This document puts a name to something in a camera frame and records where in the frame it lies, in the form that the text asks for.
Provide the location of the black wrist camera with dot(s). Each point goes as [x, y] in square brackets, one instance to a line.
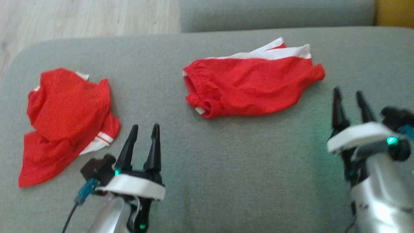
[396, 116]
[98, 170]

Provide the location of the small grey sofa cushion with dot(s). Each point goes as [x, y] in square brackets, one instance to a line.
[275, 14]

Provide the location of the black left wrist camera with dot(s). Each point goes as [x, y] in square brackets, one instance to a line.
[98, 170]

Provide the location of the yellow cushion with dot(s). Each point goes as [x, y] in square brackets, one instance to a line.
[394, 13]

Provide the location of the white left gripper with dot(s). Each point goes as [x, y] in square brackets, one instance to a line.
[132, 186]

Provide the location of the large grey sofa seat cushion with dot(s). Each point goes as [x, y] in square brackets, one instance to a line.
[226, 155]

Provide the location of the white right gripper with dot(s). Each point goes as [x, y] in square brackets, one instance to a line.
[359, 137]

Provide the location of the red basketball shorts white stripe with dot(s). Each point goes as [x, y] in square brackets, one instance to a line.
[252, 87]

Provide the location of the red t-shirt white sleeves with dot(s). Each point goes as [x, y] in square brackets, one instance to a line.
[68, 116]

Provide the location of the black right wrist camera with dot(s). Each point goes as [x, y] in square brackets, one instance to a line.
[396, 116]

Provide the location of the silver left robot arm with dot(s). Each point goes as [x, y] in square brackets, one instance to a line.
[110, 216]

